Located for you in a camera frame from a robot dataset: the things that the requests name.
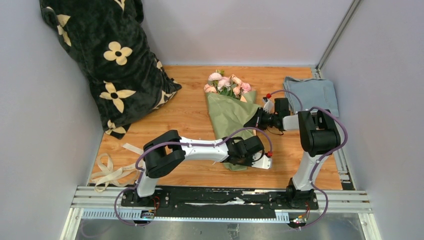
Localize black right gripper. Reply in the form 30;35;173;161
244;107;279;131

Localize peach green wrapping paper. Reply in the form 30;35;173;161
204;90;263;172

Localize pink fake flower bunch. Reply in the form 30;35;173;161
203;69;253;100

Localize cream ribbon strap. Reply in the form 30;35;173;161
89;143;147;194

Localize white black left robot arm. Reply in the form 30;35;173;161
133;130;273;207

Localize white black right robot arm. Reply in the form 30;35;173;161
244;97;341;209

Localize light blue denim cloth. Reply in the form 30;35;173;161
282;76;339;117

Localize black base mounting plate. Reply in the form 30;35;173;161
120;186;319;219

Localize black floral plush blanket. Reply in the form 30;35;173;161
39;0;181;139

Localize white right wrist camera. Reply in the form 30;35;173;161
263;98;274;114

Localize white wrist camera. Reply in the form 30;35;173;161
251;153;273;170
263;98;274;114

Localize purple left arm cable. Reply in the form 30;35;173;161
113;127;274;229

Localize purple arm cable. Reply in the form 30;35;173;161
113;127;274;229
265;89;349;230

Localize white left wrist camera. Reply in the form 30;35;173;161
251;153;273;170

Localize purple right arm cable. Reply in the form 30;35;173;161
265;89;349;230

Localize aluminium frame rails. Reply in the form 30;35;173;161
60;65;380;240

